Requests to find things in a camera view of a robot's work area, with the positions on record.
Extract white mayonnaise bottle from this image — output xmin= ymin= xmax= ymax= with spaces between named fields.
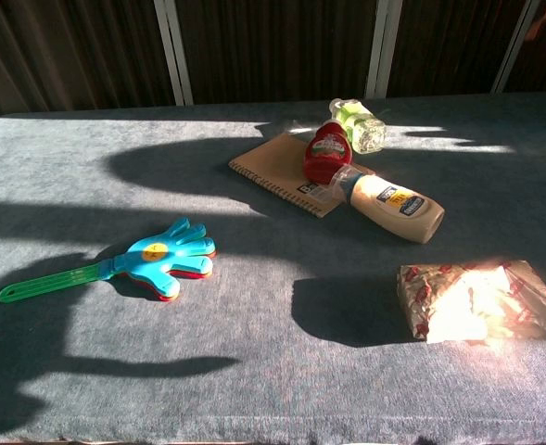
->
xmin=330 ymin=166 xmax=446 ymax=246

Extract red ketchup bottle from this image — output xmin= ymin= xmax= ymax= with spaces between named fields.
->
xmin=302 ymin=118 xmax=356 ymax=186

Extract clear bottle green liquid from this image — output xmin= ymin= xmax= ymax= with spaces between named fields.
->
xmin=328 ymin=97 xmax=387 ymax=155

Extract white frame post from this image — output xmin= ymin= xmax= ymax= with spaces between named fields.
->
xmin=153 ymin=0 xmax=195 ymax=107
xmin=490 ymin=0 xmax=543 ymax=95
xmin=366 ymin=0 xmax=404 ymax=99

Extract blue-grey tablecloth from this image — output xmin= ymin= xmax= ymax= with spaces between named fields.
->
xmin=0 ymin=95 xmax=546 ymax=444

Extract dark pleated curtain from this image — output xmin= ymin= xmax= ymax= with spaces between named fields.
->
xmin=0 ymin=0 xmax=546 ymax=120

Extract brown spiral notebook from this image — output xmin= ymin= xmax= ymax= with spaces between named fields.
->
xmin=228 ymin=133 xmax=376 ymax=219

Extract red patterned tissue pack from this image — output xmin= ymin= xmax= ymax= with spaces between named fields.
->
xmin=396 ymin=259 xmax=546 ymax=345

